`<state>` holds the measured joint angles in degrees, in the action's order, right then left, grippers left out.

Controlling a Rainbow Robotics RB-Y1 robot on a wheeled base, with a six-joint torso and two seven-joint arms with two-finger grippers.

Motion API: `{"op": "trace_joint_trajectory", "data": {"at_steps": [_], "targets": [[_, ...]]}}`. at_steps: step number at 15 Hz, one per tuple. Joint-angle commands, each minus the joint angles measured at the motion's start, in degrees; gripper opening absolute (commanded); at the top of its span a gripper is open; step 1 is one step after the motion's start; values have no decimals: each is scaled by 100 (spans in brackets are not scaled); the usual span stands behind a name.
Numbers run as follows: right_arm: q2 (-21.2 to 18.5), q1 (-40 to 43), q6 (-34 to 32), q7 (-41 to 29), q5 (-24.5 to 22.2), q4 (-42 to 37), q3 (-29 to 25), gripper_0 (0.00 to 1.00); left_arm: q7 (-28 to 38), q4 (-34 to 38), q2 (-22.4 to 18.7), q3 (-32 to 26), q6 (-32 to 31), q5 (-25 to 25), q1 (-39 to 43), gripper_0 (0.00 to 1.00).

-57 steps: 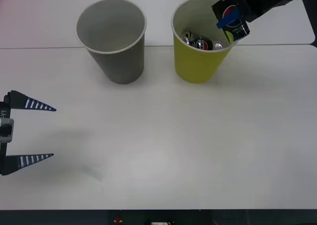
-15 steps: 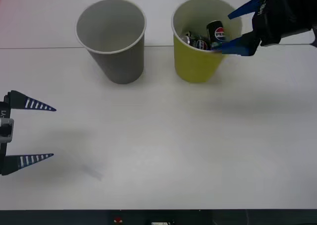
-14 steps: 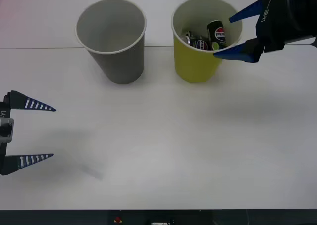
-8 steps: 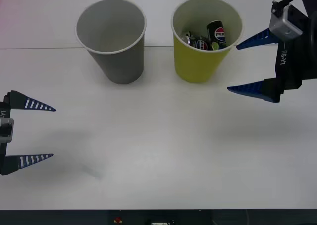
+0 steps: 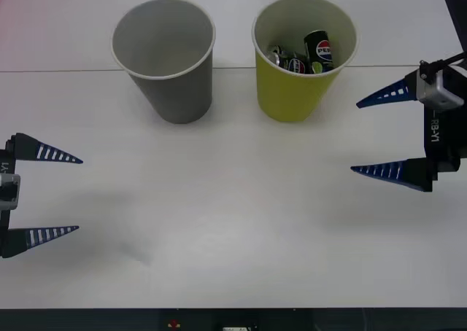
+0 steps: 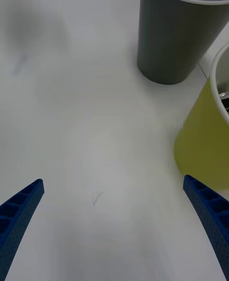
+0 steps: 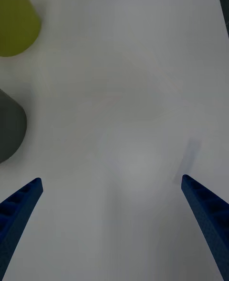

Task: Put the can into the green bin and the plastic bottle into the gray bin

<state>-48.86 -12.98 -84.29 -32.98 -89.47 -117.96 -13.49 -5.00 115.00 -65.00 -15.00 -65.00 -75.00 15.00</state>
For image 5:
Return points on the red button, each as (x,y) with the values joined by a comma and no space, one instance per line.
(173,323)

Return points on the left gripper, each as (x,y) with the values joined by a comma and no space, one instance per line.
(7,165)

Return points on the yellow-green plastic waste bin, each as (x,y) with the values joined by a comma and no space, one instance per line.
(288,97)

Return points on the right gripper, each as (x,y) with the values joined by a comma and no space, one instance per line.
(445,141)

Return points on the grey plastic waste bin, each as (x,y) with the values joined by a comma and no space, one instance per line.
(175,97)

